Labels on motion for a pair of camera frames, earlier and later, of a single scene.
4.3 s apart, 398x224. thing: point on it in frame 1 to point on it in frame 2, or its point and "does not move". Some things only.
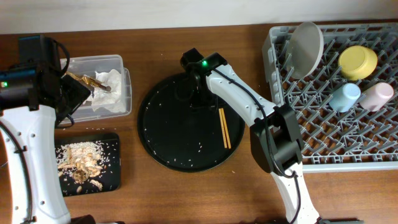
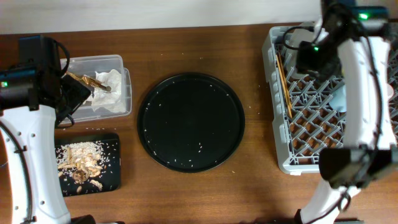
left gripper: [78, 92] does not move
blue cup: [345, 98] does not move
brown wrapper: [86, 79] does not move
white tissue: [112, 100] does not move
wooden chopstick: [224, 141] to [286, 97]
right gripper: [195, 101] to [304, 65]
